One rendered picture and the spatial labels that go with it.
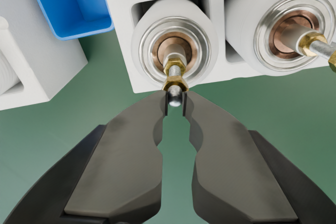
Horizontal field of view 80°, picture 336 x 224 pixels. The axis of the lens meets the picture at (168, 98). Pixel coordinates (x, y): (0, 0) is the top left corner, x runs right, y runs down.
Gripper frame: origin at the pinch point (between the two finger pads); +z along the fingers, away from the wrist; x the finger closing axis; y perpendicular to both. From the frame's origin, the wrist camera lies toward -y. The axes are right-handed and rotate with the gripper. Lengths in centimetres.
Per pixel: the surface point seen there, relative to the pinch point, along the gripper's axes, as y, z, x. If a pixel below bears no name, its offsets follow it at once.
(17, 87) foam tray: 10.6, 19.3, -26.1
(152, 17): -2.8, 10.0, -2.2
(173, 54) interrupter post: -0.3, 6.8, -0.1
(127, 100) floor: 21.9, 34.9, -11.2
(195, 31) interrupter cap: -1.8, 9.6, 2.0
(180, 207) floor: 69, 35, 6
